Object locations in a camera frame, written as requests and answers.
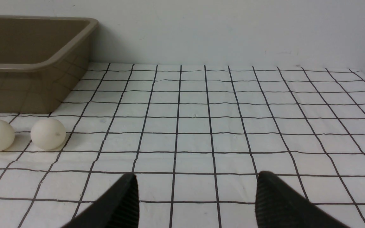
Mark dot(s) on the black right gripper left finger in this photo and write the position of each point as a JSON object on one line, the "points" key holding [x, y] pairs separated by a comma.
{"points": [[118, 207]]}

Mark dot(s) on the olive plastic bin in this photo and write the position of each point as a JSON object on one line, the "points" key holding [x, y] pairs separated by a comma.
{"points": [[41, 60]]}

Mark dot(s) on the white black-grid tablecloth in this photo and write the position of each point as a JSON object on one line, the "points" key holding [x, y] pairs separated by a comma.
{"points": [[195, 137]]}

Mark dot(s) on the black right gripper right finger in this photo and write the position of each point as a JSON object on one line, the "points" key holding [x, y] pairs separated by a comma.
{"points": [[277, 205]]}

